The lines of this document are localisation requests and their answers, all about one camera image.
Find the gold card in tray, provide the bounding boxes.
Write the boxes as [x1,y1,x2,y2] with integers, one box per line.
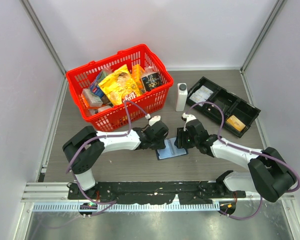
[226,115,246,132]

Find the white bottle grey cap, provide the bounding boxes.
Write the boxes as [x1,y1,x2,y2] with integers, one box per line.
[175,83,188,112]

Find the blue leather card holder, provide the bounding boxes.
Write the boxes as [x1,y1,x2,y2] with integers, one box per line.
[155,137,189,161]

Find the blue Vileda sponge pack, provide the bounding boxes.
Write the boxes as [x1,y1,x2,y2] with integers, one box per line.
[89,70,108,98]

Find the yellow Lays chips bag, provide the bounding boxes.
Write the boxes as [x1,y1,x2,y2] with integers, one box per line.
[98,64,142,106]

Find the white sponge pack lower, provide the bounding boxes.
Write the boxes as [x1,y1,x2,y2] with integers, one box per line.
[89,105,113,115]

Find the white sponge pack upper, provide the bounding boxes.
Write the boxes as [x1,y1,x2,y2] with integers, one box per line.
[81,88,103,109]

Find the black compartment tray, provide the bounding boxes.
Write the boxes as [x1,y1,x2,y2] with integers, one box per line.
[186,76,261,138]

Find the white cards in tray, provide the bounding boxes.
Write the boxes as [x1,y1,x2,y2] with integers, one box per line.
[189,85,214,103]

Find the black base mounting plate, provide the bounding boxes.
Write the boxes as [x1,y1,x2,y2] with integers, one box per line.
[67,180,247,206]

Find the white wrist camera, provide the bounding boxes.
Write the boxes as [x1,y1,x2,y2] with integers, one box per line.
[181,112,197,129]
[148,115,161,126]

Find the black wrapped roll package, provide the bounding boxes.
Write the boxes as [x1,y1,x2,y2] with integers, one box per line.
[141,66,163,92]

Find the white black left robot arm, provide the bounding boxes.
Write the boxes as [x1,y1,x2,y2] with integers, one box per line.
[62,120,169,199]

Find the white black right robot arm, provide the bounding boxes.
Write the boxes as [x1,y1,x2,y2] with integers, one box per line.
[174,119,297,203]

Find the orange snack box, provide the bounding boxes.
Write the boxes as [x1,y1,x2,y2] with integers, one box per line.
[131,64,146,93]

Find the red plastic shopping basket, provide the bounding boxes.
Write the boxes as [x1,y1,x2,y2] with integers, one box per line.
[66,44,174,132]

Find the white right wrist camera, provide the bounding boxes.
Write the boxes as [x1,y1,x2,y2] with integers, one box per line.
[181,112,197,129]

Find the white sponge pack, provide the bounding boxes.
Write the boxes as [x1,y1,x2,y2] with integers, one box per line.
[89,105,113,115]
[81,88,103,109]

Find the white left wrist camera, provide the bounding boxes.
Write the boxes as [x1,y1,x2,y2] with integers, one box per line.
[148,115,161,126]

